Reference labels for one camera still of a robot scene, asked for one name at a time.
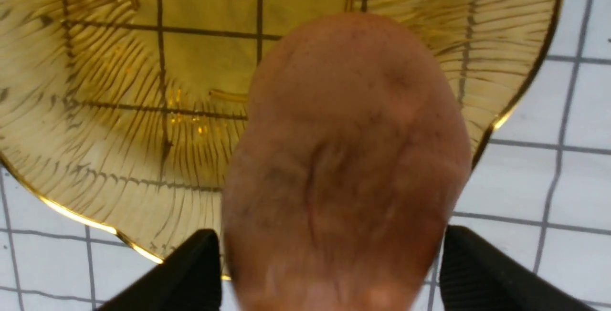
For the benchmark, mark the brown potato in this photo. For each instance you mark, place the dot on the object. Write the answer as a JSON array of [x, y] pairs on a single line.
[[344, 181]]

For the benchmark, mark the amber glass plate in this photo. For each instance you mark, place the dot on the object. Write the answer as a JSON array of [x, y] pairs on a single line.
[[124, 114]]

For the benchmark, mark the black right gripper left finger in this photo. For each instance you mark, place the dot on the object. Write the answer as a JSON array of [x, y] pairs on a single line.
[[188, 280]]

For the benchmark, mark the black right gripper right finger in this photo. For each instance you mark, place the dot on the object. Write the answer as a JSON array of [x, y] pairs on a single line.
[[476, 276]]

